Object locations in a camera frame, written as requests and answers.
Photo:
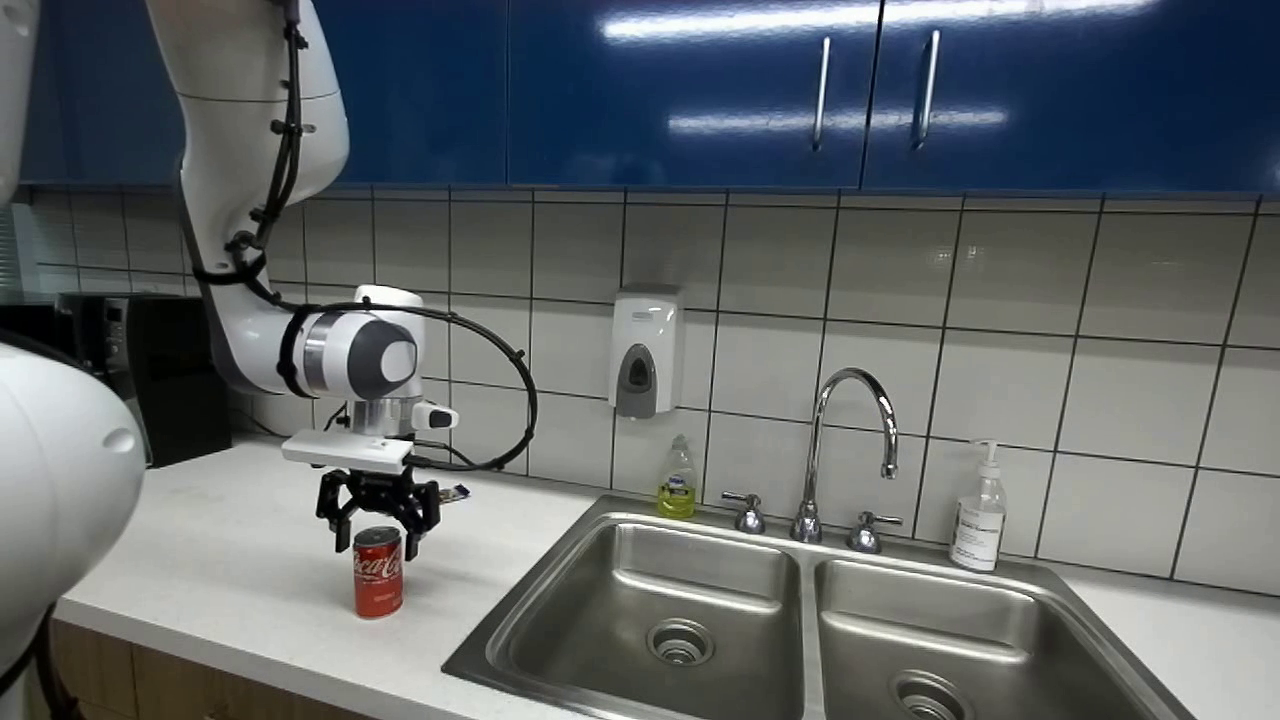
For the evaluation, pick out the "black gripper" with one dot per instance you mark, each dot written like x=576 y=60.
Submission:
x=403 y=497

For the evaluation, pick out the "red soda can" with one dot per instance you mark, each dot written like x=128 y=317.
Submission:
x=376 y=575

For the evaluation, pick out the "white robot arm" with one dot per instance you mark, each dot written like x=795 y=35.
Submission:
x=262 y=130

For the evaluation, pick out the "stainless steel double sink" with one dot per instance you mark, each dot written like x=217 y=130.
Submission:
x=643 y=618

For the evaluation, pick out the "black appliance on counter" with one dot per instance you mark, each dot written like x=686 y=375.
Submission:
x=174 y=376

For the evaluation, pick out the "green dish soap bottle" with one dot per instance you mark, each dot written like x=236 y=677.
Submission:
x=677 y=483

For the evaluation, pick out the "blue upper cabinets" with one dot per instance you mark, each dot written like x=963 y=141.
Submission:
x=1064 y=96

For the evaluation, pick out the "chrome gooseneck faucet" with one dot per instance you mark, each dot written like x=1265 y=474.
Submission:
x=804 y=523

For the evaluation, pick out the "clear pump soap bottle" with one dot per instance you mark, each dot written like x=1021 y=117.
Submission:
x=983 y=516

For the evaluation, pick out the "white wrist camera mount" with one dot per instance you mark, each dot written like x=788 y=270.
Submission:
x=382 y=437

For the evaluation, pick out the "white wall soap dispenser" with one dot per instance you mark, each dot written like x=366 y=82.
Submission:
x=643 y=357

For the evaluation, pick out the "silver cabinet handle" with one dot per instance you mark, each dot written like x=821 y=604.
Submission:
x=821 y=95
x=927 y=104

